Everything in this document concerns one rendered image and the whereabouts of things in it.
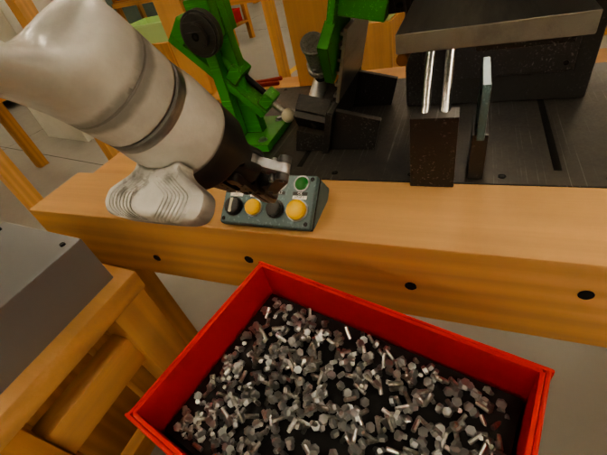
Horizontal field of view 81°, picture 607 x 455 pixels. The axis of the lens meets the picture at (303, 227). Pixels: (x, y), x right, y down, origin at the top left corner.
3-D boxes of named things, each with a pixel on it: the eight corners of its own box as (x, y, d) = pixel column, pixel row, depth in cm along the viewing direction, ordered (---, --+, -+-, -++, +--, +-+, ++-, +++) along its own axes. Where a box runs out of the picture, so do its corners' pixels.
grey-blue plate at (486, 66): (482, 181, 51) (497, 83, 41) (467, 181, 51) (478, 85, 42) (482, 147, 57) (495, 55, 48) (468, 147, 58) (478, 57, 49)
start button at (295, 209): (304, 221, 49) (302, 218, 48) (286, 219, 50) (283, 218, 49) (308, 201, 50) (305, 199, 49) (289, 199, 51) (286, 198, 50)
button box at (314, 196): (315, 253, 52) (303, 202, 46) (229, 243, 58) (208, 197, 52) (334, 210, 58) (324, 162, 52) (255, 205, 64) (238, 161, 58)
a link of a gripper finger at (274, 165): (242, 167, 30) (236, 173, 33) (291, 181, 32) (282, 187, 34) (247, 142, 31) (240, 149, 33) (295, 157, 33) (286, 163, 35)
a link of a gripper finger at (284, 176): (277, 180, 32) (257, 191, 37) (295, 184, 32) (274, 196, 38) (282, 151, 32) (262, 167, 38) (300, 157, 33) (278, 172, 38)
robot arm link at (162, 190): (120, 220, 29) (42, 198, 23) (153, 95, 31) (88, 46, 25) (212, 229, 25) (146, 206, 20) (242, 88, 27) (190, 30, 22)
